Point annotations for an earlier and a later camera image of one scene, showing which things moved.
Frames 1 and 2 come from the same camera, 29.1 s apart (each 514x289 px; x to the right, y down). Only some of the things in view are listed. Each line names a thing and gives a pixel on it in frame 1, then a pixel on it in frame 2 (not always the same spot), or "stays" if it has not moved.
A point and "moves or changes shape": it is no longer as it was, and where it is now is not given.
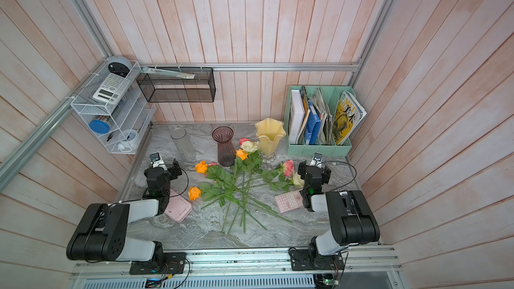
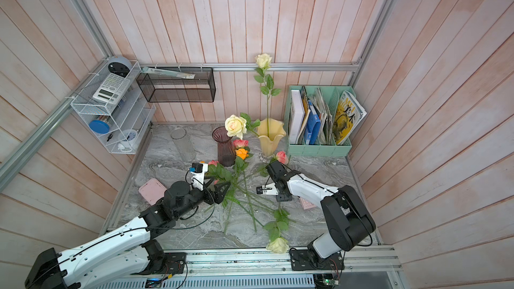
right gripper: (304, 169) → (279, 197)
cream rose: (298, 180) moves or changes shape
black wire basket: (163, 88) stays
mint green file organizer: (318, 119) stays
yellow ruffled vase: (269, 132) stays
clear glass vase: (183, 146) stays
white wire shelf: (115, 104) stays
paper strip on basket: (175, 74) stays
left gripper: (172, 171) → (219, 197)
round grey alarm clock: (119, 65) stays
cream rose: (248, 146) → (235, 126)
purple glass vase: (226, 149) stays
